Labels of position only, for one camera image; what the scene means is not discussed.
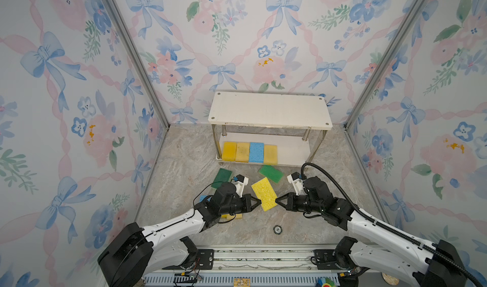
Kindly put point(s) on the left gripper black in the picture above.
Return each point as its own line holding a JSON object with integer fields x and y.
{"x": 246, "y": 206}

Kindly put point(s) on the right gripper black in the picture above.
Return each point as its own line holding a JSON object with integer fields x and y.
{"x": 290, "y": 201}

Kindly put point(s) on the yellow-green sponge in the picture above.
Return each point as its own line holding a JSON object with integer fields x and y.
{"x": 265, "y": 192}

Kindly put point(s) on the tan yellow orange-backed sponge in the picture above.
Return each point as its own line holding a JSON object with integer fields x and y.
{"x": 242, "y": 152}

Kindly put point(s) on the bright yellow sponge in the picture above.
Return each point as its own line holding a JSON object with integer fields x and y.
{"x": 229, "y": 151}

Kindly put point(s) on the large blue sponge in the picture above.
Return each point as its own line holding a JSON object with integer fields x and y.
{"x": 256, "y": 152}

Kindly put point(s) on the pale yellow sponge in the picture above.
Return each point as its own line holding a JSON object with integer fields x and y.
{"x": 230, "y": 217}

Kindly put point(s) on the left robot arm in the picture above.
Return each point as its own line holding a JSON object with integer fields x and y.
{"x": 137, "y": 251}

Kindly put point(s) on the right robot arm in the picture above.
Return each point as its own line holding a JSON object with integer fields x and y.
{"x": 414, "y": 260}

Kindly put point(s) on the white two-tier shelf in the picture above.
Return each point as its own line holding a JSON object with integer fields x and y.
{"x": 308, "y": 114}

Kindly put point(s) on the poker chip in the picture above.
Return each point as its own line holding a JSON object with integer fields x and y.
{"x": 277, "y": 230}

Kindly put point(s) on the dark green scouring sponge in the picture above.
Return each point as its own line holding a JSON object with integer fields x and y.
{"x": 223, "y": 176}

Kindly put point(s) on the blue sponge left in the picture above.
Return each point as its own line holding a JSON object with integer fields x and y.
{"x": 205, "y": 197}

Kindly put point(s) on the small yellow circuit board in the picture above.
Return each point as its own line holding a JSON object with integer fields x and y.
{"x": 241, "y": 282}

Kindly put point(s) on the colourful toy object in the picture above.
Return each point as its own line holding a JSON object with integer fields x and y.
{"x": 325, "y": 282}

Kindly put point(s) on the round beige disc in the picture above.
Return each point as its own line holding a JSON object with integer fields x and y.
{"x": 390, "y": 280}

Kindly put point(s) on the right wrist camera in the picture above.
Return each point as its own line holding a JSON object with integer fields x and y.
{"x": 295, "y": 180}

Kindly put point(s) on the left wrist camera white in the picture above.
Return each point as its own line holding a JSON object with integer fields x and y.
{"x": 240, "y": 183}

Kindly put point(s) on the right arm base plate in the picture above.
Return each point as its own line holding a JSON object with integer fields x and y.
{"x": 325, "y": 259}

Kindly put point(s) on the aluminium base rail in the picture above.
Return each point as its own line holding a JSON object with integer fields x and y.
{"x": 269, "y": 258}

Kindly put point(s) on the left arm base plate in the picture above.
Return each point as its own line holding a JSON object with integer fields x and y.
{"x": 203, "y": 260}

